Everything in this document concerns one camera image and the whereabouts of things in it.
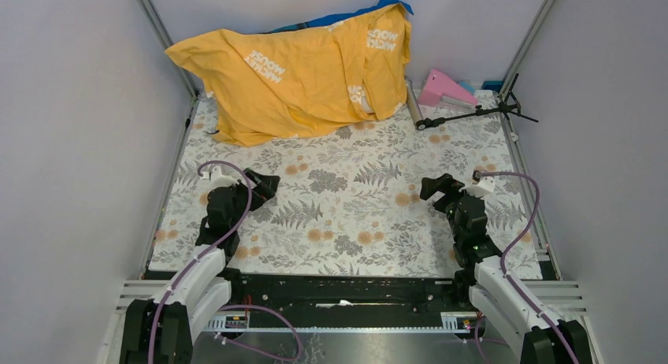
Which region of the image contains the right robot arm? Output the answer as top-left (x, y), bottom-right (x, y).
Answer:
top-left (420, 170), bottom-right (593, 363)

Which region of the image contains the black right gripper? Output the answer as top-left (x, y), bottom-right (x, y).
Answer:
top-left (420, 173), bottom-right (484, 243)

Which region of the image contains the teal block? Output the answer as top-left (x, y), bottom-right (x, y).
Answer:
top-left (458, 81), bottom-right (476, 95)

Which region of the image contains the blue block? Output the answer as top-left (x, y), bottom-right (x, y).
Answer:
top-left (481, 80), bottom-right (504, 93)

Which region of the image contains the white pillow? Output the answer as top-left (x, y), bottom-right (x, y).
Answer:
top-left (359, 96), bottom-right (375, 114)

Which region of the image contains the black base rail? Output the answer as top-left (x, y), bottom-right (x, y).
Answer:
top-left (218, 269), bottom-right (474, 329)

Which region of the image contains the yellow and blue pillowcase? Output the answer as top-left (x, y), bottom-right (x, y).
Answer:
top-left (166, 0), bottom-right (412, 147)

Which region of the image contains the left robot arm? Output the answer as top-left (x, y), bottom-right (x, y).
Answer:
top-left (119, 161), bottom-right (280, 363)

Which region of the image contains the pink wedge block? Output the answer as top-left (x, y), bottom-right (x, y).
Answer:
top-left (417, 69), bottom-right (478, 108)

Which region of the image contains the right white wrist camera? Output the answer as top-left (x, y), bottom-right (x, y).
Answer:
top-left (461, 170), bottom-right (495, 199)

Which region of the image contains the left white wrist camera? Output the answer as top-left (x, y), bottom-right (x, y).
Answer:
top-left (202, 166), bottom-right (238, 191)

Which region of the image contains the black mini tripod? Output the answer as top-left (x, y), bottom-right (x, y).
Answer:
top-left (414, 73), bottom-right (539, 131)

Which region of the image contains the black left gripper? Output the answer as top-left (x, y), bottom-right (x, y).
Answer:
top-left (225, 168), bottom-right (278, 230)

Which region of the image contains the grey metal cylinder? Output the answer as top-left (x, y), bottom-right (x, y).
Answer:
top-left (405, 77), bottom-right (425, 131)

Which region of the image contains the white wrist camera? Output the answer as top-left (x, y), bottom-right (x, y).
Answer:
top-left (202, 166), bottom-right (238, 191)
top-left (461, 170), bottom-right (495, 199)

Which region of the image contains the floral table mat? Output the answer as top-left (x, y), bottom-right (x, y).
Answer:
top-left (147, 98), bottom-right (542, 279)

